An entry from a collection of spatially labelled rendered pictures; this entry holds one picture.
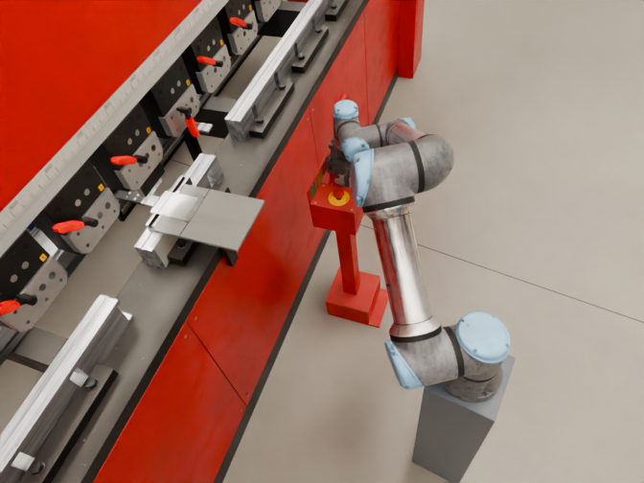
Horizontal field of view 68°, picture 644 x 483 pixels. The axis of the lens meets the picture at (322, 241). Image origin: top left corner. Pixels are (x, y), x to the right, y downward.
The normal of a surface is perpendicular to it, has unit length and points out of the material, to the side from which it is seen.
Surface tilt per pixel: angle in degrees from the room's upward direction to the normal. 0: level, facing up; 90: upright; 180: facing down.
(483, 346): 8
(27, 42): 90
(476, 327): 8
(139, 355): 0
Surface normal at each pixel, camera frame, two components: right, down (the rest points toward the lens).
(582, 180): -0.11, -0.60
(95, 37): 0.94, 0.21
